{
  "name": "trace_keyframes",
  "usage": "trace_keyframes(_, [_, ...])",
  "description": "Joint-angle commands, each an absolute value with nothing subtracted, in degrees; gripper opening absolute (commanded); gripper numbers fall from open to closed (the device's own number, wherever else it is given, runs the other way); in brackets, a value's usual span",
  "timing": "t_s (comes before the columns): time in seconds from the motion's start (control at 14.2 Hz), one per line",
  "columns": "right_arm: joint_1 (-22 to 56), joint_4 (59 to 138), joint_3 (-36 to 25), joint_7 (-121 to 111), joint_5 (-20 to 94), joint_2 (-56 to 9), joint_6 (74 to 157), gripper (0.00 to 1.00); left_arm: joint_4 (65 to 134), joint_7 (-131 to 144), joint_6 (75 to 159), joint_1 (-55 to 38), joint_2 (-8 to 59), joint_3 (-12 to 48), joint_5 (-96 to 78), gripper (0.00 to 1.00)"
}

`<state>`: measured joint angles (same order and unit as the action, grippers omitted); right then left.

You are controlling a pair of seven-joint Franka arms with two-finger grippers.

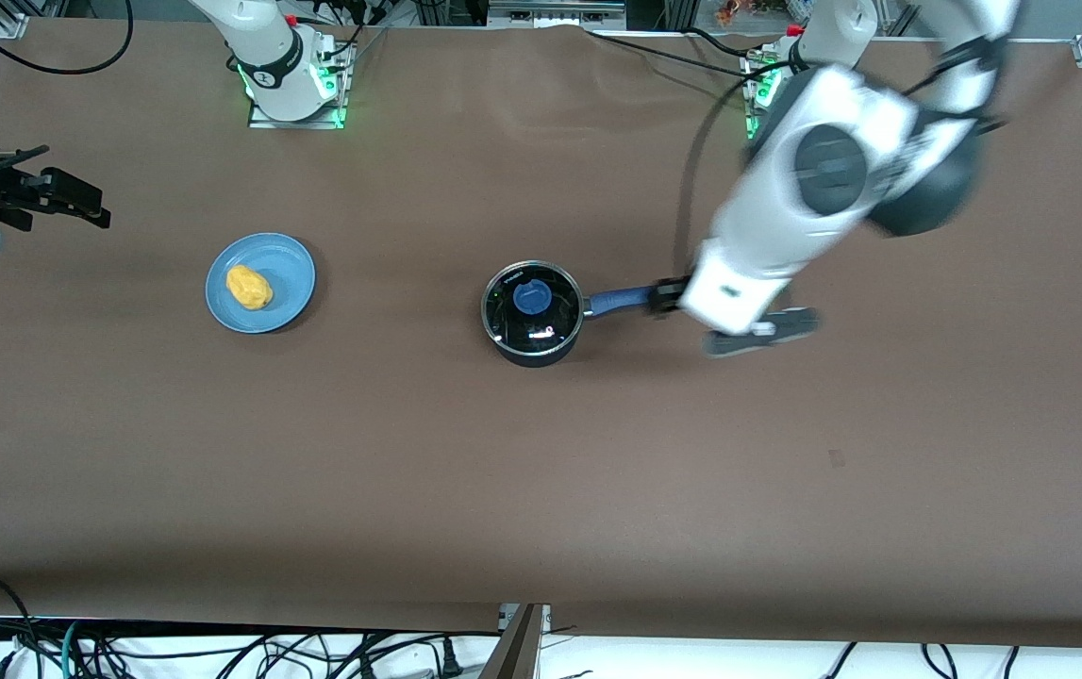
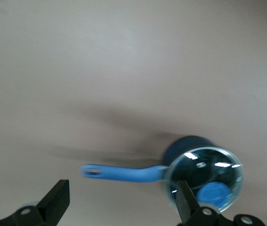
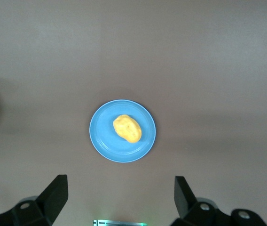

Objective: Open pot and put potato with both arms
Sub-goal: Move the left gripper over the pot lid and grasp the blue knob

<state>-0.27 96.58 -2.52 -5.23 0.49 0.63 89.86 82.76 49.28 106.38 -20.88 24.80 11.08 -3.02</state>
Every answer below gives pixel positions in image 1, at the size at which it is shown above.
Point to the glass lid with blue knob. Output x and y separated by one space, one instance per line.
533 298

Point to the yellow potato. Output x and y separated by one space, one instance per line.
249 288

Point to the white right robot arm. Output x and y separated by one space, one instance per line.
267 57

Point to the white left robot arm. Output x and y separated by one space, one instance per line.
823 170

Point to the brown table cover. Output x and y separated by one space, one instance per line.
540 471

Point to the blue plate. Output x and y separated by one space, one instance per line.
291 273

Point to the grey metal box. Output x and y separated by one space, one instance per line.
555 11

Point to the aluminium profile beam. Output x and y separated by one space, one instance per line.
517 646

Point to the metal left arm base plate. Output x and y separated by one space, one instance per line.
756 94

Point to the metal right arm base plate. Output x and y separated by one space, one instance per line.
338 94

